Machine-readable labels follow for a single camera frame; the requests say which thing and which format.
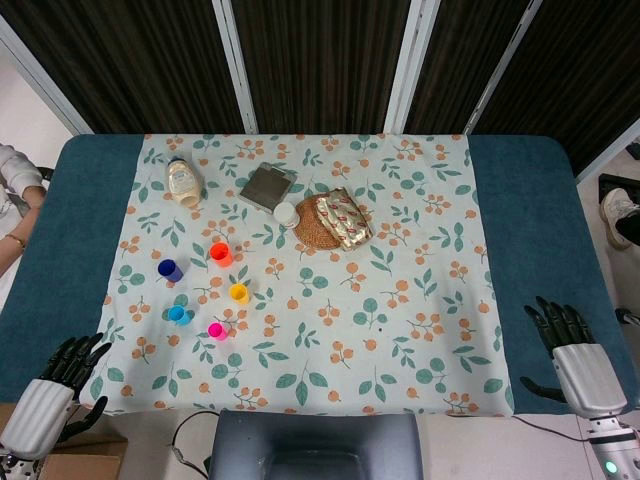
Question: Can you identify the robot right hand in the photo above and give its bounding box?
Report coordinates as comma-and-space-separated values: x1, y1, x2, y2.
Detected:
519, 295, 629, 420

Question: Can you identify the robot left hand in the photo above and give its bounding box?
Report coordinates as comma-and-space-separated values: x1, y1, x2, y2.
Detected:
0, 332, 113, 460

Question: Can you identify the light blue plastic cup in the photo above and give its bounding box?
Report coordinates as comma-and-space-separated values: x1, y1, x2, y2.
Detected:
167, 305, 194, 328

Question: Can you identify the dark blue plastic cup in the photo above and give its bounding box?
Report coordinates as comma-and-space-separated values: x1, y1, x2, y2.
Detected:
157, 258, 185, 285

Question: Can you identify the person bare forearm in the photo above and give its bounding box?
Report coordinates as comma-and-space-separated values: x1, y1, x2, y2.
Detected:
0, 184, 42, 279

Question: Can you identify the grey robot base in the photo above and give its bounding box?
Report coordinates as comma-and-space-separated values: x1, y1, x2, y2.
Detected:
208, 410, 424, 480

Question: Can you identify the teal table cover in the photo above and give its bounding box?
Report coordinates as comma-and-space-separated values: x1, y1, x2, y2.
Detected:
0, 133, 640, 416

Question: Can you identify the white sneaker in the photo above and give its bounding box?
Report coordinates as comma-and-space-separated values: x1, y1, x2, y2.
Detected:
599, 188, 634, 251

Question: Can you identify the orange plastic cup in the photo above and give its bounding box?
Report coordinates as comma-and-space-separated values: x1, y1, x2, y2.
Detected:
209, 242, 234, 268

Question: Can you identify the person white sleeved arm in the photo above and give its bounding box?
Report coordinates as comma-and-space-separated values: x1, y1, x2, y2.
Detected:
0, 143, 49, 202

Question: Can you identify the floral tablecloth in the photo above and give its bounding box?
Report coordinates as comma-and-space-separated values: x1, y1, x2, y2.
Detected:
89, 132, 516, 418

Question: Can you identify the mayonnaise squeeze bottle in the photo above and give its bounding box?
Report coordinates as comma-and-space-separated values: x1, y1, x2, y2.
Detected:
165, 155, 204, 209

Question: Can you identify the gold snack packet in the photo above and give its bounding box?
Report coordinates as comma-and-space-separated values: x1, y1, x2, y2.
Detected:
314, 186, 376, 253

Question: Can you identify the dark slatted screen panel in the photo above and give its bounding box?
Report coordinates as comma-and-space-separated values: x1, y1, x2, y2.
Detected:
384, 0, 544, 135
212, 0, 426, 135
464, 0, 640, 181
0, 0, 259, 135

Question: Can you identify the small white jar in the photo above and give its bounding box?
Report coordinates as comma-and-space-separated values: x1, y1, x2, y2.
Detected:
272, 200, 301, 231

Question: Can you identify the round woven coaster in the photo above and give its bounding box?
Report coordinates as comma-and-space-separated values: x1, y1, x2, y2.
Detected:
294, 194, 347, 251

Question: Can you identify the silver flat kitchen scale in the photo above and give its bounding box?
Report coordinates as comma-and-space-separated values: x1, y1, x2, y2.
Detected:
237, 162, 297, 212

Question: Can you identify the thin black cable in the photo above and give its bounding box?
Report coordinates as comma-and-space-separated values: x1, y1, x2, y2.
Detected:
514, 414, 592, 444

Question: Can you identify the black floor cable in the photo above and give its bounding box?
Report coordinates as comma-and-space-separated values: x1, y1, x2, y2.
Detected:
169, 412, 221, 477

